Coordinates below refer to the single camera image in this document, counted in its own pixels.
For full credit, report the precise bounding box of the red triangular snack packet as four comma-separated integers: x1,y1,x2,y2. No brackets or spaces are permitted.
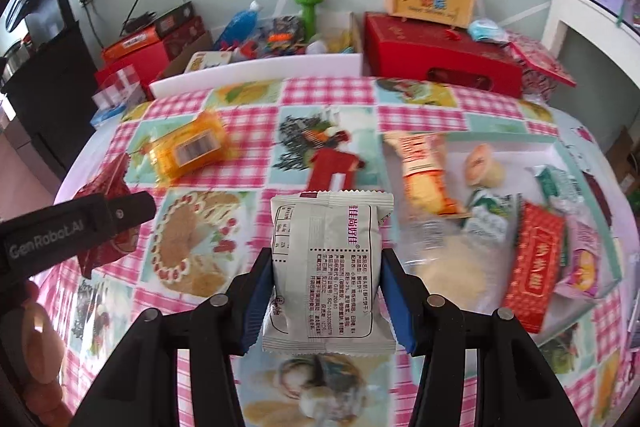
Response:
71,150,141,281

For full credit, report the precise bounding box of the red patterned cake packet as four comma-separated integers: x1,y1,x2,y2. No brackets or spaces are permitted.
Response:
501,200,565,334

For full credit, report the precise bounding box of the clear bag of buns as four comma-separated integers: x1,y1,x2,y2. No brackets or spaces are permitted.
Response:
396,215,509,314

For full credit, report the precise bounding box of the pink snack packet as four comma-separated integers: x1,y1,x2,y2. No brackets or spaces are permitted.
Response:
554,215,601,299

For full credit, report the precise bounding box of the green white small packet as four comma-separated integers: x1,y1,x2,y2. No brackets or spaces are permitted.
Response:
462,187,521,245

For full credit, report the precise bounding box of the orange cake snack packet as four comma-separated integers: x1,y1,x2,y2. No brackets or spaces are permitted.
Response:
140,109,238,185

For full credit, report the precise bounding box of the white printed snack packet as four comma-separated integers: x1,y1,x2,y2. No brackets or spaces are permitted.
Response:
262,191,396,357

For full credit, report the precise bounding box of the beige orange chips packet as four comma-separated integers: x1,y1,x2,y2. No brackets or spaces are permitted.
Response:
383,131,468,218

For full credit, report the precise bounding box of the green silver snack packet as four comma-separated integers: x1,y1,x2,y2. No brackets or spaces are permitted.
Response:
528,165,585,215

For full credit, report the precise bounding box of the red white-striped snack packet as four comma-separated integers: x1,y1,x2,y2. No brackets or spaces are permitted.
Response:
306,147,366,192

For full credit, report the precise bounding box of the person's left hand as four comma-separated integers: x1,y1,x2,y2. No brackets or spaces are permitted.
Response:
1,281,73,426

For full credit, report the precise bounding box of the blue white tissue box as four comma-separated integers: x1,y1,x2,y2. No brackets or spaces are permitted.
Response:
90,104,126,129

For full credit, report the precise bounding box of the black cabinet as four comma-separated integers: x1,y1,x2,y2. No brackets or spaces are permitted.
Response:
1,0,96,179

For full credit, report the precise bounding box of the teal rimmed white tray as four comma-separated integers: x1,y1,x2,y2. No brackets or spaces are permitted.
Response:
383,131,622,343

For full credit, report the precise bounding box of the clear plastic box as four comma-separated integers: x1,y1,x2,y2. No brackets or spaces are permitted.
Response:
92,65,146,110

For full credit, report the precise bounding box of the pink checked tablecloth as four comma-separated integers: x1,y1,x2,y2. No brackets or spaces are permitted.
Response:
56,78,639,426

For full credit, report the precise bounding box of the red carton box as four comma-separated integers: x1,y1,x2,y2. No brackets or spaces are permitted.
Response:
94,42,175,98

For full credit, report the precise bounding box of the orange long box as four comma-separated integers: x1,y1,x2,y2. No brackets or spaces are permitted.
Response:
101,26,160,63

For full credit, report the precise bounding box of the white card box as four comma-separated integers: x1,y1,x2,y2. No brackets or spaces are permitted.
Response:
184,51,232,72

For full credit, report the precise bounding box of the blue water bottle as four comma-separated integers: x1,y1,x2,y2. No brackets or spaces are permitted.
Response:
213,0,262,51

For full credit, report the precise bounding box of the colourful toy pile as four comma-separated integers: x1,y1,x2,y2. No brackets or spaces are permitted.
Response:
232,15,307,62

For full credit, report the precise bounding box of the red patterned box lid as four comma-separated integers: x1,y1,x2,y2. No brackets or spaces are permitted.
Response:
506,30,577,88

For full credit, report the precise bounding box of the white foam board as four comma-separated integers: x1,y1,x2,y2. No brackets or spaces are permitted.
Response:
150,53,363,98

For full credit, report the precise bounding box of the large red gift box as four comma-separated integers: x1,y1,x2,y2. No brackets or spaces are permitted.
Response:
363,12,523,98

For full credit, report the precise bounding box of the light blue wipes pack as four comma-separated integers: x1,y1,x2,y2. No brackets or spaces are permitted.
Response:
468,18,510,44

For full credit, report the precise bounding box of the white shelf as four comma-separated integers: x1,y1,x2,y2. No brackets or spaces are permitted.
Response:
541,0,640,88

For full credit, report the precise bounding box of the cardboard box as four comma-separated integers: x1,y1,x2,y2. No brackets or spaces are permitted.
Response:
159,10,364,78

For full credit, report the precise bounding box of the green dumbbell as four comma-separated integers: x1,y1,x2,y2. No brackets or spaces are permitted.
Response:
294,0,324,41

